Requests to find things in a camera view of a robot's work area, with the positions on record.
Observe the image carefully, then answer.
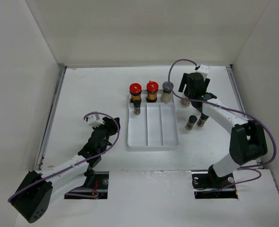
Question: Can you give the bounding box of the small black-capped jar centre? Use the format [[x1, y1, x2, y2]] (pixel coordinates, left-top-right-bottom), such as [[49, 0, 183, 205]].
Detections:
[[185, 115, 197, 131]]

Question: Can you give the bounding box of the small black-capped pepper jar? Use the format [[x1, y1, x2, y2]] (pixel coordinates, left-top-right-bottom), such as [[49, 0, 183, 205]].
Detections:
[[196, 114, 209, 127]]

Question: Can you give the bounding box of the silver-capped spice bottle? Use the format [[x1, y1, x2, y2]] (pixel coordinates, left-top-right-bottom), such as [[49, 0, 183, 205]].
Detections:
[[161, 81, 174, 104]]

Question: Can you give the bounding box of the white compartment organizer tray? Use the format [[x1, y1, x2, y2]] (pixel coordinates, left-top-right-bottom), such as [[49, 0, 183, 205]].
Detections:
[[127, 89, 179, 151]]

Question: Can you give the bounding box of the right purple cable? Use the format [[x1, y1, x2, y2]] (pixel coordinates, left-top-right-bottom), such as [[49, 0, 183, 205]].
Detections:
[[168, 59, 277, 191]]

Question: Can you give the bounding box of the small black-capped spice jar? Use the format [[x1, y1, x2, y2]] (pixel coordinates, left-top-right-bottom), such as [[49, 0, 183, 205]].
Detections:
[[133, 100, 141, 115]]

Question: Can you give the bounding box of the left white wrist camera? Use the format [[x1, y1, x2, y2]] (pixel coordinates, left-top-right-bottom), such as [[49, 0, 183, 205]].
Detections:
[[84, 112, 104, 128]]

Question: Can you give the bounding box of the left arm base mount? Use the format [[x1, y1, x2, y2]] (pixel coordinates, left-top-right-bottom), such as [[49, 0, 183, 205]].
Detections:
[[64, 172, 110, 200]]

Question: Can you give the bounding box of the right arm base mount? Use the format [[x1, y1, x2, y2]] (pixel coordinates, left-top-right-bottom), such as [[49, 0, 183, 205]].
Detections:
[[192, 168, 238, 199]]

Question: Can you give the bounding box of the red-capped amber sauce jar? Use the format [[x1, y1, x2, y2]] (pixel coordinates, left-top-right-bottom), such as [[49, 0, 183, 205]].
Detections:
[[129, 83, 142, 103]]

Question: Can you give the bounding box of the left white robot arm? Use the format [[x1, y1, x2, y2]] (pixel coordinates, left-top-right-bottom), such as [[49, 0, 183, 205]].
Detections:
[[8, 112, 120, 223]]

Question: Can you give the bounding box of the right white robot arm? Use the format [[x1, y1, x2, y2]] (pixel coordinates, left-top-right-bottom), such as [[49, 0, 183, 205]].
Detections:
[[178, 72, 268, 187]]

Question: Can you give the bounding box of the black-capped beige bottle rear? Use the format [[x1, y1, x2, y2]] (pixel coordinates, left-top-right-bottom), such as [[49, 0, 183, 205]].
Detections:
[[180, 99, 191, 107]]

